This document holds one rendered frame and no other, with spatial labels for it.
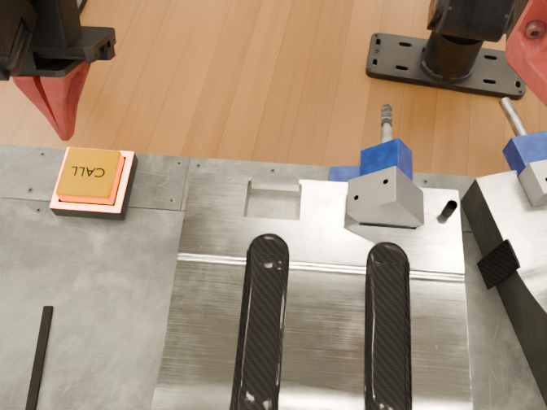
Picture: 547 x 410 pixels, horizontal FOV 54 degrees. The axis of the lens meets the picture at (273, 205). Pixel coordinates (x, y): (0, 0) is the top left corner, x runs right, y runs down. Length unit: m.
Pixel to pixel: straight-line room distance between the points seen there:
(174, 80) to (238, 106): 0.09
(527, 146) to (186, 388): 0.42
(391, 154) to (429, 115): 0.20
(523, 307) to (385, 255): 0.15
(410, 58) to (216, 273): 0.40
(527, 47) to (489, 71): 0.50
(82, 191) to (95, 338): 0.16
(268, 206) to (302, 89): 0.21
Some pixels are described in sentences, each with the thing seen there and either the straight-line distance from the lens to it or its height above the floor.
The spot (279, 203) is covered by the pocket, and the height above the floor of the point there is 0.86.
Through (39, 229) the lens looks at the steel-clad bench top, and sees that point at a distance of 0.66.
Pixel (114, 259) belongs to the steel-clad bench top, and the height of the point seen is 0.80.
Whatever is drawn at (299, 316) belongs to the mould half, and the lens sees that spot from 0.48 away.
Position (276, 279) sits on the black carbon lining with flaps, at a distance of 0.49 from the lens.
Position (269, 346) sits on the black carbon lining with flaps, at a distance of 0.48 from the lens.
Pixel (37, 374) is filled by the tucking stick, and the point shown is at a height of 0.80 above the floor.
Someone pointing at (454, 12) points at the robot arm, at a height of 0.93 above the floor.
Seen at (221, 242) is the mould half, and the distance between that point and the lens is 0.50.
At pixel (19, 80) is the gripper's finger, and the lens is 0.52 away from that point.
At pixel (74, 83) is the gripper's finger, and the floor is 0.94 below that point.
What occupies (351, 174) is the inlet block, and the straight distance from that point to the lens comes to 0.59.
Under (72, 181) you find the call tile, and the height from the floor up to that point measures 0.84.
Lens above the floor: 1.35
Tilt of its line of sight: 64 degrees down
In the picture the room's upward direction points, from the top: 1 degrees counter-clockwise
